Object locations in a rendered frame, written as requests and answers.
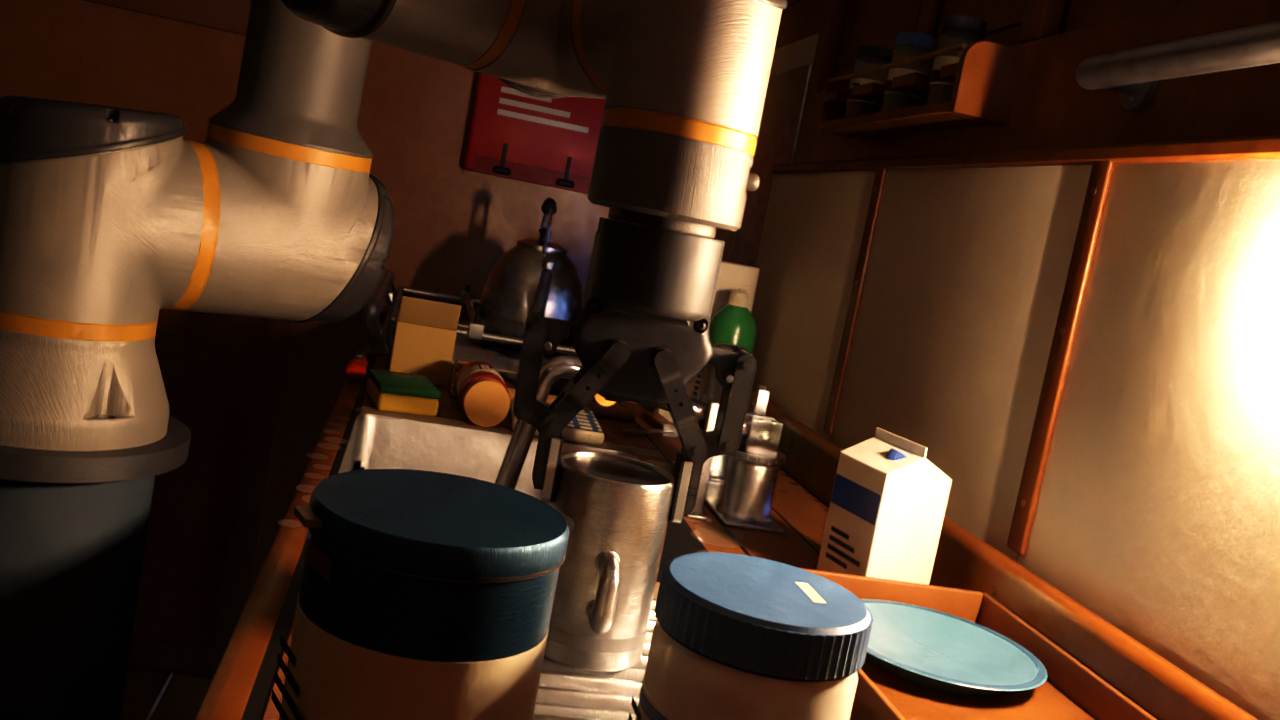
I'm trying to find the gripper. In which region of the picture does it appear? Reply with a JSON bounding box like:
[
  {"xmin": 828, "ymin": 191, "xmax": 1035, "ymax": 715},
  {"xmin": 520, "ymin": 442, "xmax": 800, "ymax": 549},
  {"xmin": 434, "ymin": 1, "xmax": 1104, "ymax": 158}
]
[{"xmin": 540, "ymin": 213, "xmax": 726, "ymax": 517}]

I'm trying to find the dark tap spout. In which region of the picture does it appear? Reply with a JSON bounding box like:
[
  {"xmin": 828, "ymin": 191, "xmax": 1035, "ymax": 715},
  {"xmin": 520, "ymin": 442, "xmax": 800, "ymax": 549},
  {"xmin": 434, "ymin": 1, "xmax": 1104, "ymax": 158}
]
[{"xmin": 496, "ymin": 198, "xmax": 562, "ymax": 491}]

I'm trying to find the steel mug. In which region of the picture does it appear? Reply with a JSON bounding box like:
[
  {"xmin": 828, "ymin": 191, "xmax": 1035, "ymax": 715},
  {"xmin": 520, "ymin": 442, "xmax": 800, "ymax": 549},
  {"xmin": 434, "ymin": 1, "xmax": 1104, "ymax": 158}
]
[{"xmin": 546, "ymin": 449, "xmax": 675, "ymax": 674}]

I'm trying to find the steel sink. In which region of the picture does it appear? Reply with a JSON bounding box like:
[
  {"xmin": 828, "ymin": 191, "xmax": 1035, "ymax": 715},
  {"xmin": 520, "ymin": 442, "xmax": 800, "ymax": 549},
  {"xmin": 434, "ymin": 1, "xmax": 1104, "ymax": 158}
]
[{"xmin": 338, "ymin": 407, "xmax": 563, "ymax": 497}]

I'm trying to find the grey dish drainer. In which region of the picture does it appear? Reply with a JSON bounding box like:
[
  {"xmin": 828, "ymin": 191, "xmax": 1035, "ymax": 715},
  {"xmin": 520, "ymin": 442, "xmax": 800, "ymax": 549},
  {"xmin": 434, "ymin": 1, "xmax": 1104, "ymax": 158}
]
[{"xmin": 533, "ymin": 600, "xmax": 663, "ymax": 720}]

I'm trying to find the green bottle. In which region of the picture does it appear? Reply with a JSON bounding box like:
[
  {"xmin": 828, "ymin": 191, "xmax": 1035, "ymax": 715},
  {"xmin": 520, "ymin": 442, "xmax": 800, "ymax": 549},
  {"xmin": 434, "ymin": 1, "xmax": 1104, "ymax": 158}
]
[{"xmin": 711, "ymin": 290, "xmax": 759, "ymax": 354}]

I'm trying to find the small glass shaker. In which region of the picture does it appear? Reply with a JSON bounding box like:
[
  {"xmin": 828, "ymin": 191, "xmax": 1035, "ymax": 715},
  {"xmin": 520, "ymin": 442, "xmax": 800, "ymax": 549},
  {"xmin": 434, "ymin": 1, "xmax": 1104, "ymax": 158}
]
[{"xmin": 744, "ymin": 388, "xmax": 784, "ymax": 453}]

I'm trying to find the small steel pot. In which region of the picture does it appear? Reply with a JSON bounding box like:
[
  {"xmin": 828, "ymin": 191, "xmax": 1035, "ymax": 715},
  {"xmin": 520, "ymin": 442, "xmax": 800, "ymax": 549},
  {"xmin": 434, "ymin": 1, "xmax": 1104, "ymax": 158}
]
[{"xmin": 706, "ymin": 446, "xmax": 782, "ymax": 525}]

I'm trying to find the jar with orange lid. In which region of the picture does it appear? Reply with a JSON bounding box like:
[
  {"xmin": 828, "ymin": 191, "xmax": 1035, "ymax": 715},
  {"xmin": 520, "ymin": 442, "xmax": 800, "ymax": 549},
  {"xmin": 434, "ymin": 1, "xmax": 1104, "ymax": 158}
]
[{"xmin": 451, "ymin": 361, "xmax": 514, "ymax": 430}]

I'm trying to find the dark steel kettle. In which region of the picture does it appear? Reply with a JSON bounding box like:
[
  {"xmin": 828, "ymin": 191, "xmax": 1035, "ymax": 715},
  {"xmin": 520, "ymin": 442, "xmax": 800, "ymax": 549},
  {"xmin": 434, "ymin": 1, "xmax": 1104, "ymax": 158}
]
[{"xmin": 482, "ymin": 239, "xmax": 584, "ymax": 343}]

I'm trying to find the yellow box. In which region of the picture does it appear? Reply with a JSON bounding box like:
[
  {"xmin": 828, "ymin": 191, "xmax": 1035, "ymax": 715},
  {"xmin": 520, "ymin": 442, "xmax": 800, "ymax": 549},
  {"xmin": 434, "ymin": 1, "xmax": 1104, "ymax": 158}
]
[{"xmin": 389, "ymin": 293, "xmax": 464, "ymax": 377}]

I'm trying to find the green yellow sponge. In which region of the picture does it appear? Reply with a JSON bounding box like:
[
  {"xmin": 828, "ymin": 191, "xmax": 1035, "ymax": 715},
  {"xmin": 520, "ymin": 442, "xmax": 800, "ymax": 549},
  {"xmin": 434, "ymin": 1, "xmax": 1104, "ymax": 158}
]
[{"xmin": 364, "ymin": 369, "xmax": 442, "ymax": 418}]

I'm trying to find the cream jar blue ribbed lid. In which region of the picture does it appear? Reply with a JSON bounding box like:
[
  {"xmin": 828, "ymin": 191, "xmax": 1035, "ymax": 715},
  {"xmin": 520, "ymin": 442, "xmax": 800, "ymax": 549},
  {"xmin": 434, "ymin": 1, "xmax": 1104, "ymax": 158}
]
[{"xmin": 636, "ymin": 551, "xmax": 874, "ymax": 720}]

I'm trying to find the white blue milk carton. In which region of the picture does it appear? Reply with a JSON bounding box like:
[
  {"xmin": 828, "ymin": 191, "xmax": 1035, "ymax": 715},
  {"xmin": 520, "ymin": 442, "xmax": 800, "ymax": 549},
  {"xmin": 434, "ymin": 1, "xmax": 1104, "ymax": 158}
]
[{"xmin": 817, "ymin": 427, "xmax": 954, "ymax": 586}]

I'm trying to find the large jar dark blue lid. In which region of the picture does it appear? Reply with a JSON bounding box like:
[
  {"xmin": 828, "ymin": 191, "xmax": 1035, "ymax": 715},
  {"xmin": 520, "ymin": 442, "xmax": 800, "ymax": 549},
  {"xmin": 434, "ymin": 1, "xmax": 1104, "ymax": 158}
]
[{"xmin": 288, "ymin": 469, "xmax": 570, "ymax": 720}]

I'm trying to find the teal plate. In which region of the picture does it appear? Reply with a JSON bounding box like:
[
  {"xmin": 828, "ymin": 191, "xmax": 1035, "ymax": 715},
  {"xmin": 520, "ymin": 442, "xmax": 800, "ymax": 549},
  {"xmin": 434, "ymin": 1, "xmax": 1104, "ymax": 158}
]
[{"xmin": 861, "ymin": 599, "xmax": 1049, "ymax": 694}]

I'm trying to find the wooden spice rack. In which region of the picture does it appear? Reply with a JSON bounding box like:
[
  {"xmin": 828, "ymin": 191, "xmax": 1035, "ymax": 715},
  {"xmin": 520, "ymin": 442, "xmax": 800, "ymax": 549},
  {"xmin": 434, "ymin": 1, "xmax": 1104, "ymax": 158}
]
[{"xmin": 818, "ymin": 14, "xmax": 1007, "ymax": 137}]

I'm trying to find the orange wooden tray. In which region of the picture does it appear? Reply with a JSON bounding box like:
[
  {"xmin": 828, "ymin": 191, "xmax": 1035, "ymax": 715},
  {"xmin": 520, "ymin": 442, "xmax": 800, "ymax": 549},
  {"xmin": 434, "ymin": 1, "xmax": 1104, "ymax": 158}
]
[{"xmin": 818, "ymin": 568, "xmax": 1263, "ymax": 720}]

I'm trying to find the red wall sign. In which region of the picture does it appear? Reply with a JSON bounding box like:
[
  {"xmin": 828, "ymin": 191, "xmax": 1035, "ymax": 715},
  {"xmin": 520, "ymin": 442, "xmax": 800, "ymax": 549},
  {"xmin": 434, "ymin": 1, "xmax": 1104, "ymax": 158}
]
[{"xmin": 460, "ymin": 72, "xmax": 607, "ymax": 194}]

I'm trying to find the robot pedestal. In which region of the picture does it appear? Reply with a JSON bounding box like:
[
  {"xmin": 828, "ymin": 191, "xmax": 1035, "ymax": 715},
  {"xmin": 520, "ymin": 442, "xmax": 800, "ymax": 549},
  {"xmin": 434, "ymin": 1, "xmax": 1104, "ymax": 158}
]
[{"xmin": 0, "ymin": 420, "xmax": 192, "ymax": 720}]

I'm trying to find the grey grab rail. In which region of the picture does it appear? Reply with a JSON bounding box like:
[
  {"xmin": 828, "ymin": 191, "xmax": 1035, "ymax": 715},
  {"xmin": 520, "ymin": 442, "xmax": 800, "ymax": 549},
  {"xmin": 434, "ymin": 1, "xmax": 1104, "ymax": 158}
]
[{"xmin": 1075, "ymin": 21, "xmax": 1280, "ymax": 93}]

